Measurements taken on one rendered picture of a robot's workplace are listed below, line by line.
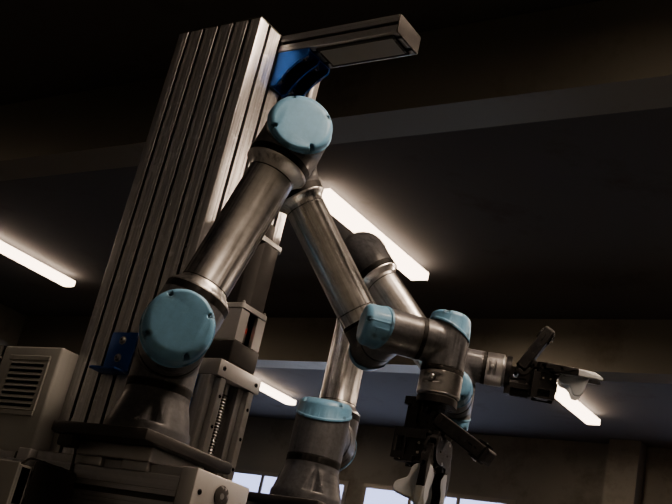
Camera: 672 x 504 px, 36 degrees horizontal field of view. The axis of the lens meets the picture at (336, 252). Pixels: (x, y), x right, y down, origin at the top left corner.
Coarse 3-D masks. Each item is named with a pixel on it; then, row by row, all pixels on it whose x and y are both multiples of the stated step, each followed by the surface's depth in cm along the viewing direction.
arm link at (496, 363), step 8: (488, 360) 230; (496, 360) 230; (504, 360) 230; (488, 368) 230; (496, 368) 230; (504, 368) 230; (488, 376) 230; (496, 376) 230; (488, 384) 232; (496, 384) 231
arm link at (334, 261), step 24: (312, 192) 193; (288, 216) 194; (312, 216) 191; (312, 240) 191; (336, 240) 191; (312, 264) 192; (336, 264) 190; (336, 288) 189; (360, 288) 190; (336, 312) 190; (360, 312) 188; (360, 360) 189
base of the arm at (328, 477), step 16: (288, 464) 213; (304, 464) 211; (320, 464) 211; (336, 464) 213; (288, 480) 209; (304, 480) 208; (320, 480) 209; (336, 480) 213; (304, 496) 207; (320, 496) 207; (336, 496) 210
